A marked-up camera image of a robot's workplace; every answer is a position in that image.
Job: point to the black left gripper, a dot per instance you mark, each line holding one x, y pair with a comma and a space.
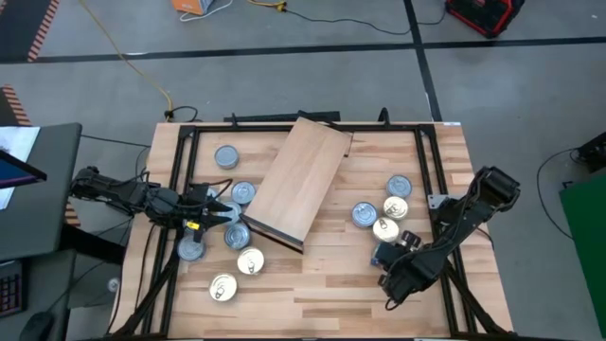
196, 213

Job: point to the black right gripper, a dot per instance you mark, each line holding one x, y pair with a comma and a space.
412, 277

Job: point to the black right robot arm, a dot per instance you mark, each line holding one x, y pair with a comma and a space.
492, 189

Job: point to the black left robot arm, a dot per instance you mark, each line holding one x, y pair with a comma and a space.
118, 192

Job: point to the black flat bar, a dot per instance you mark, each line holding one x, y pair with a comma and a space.
265, 117

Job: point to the small white round object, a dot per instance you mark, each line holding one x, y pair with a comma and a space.
112, 284

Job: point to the grey low desk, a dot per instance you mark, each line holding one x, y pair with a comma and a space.
47, 284

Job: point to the green mat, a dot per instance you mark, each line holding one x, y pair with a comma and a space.
587, 246

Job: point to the dark monitor with purple screen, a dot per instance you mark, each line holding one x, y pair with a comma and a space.
14, 173

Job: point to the orange cardboard box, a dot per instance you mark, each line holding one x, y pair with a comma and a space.
189, 5

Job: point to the black computer mouse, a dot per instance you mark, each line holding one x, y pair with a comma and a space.
37, 328

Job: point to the black keyboard with lit keys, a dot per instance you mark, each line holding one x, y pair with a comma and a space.
10, 289

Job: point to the black mat with orange stripes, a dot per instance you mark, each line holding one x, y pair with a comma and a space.
9, 109
19, 28

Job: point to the black device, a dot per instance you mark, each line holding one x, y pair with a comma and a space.
594, 151

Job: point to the red and black case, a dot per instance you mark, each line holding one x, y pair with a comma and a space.
487, 14

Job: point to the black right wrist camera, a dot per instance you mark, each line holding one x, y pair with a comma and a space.
411, 240

